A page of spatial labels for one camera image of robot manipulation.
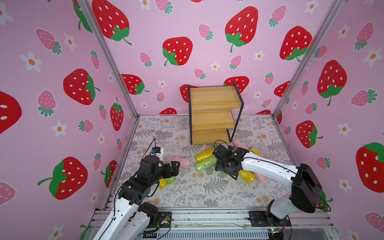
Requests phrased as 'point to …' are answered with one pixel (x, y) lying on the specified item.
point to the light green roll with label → (206, 164)
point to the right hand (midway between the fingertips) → (224, 167)
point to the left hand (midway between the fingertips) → (174, 163)
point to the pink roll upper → (238, 143)
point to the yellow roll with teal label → (248, 176)
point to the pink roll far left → (184, 162)
